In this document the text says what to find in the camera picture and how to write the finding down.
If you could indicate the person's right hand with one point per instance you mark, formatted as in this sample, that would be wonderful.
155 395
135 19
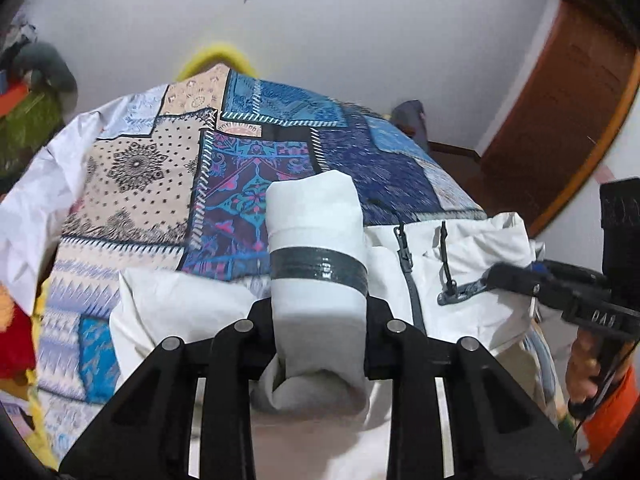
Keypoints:
582 365

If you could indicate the yellow plush toy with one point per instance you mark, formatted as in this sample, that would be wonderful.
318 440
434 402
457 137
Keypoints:
215 57

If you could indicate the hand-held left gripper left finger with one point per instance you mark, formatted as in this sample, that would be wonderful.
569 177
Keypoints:
260 327

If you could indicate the red plush toy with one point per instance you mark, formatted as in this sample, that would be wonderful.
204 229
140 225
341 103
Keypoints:
15 340

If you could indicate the patchwork printed blanket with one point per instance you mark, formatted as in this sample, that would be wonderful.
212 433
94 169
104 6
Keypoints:
150 170

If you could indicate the orange box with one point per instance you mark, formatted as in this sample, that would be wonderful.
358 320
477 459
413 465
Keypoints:
12 97

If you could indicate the grey backpack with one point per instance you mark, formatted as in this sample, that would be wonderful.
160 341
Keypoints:
412 120

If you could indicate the pile of clothes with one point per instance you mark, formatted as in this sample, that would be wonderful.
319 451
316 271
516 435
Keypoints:
17 35

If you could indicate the brown wooden door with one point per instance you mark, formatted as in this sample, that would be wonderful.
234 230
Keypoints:
560 110

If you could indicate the white and beige jacket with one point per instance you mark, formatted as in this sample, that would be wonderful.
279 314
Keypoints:
315 220

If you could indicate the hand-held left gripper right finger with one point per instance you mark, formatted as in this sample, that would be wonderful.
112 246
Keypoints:
381 330

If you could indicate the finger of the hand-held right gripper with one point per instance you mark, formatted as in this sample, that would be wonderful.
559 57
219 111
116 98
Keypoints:
565 269
510 277

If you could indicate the wooden bed frame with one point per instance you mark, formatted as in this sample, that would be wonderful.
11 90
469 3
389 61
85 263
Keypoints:
452 150

